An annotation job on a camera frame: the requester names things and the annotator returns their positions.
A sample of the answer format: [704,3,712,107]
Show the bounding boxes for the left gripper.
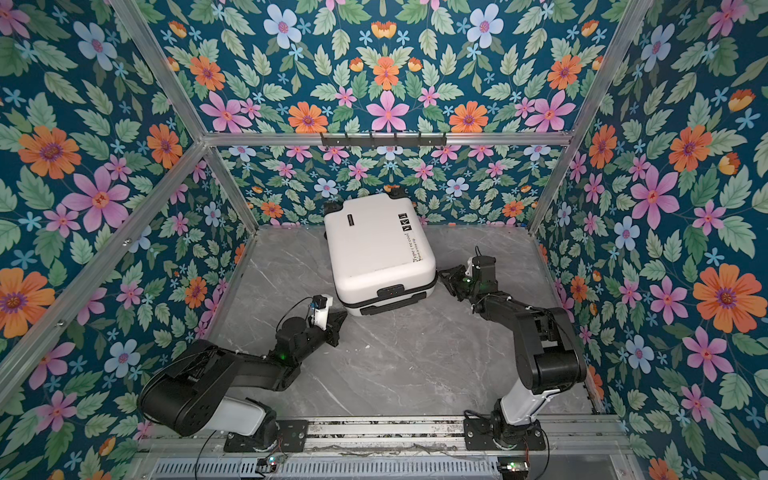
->
[292,310,348,368]

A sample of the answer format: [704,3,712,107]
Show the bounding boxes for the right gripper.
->
[439,264,481,300]

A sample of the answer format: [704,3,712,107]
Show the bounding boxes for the white black suitcase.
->
[324,188,437,317]

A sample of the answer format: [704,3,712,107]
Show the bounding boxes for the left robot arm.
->
[138,307,347,451]

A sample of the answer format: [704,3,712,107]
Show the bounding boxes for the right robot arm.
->
[437,254,588,450]

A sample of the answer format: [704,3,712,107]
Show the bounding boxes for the metal hook bar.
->
[320,133,448,148]

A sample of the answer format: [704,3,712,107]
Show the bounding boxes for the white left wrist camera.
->
[310,294,333,331]

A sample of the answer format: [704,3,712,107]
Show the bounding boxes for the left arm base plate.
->
[223,420,309,453]

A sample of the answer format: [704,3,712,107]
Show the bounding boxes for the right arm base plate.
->
[463,416,548,452]

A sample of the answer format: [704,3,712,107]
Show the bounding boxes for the white perforated cable tray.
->
[148,457,501,479]

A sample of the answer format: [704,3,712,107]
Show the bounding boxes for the aluminium mounting rail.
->
[133,414,633,464]

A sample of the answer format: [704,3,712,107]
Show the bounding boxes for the aluminium frame cage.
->
[1,1,649,414]

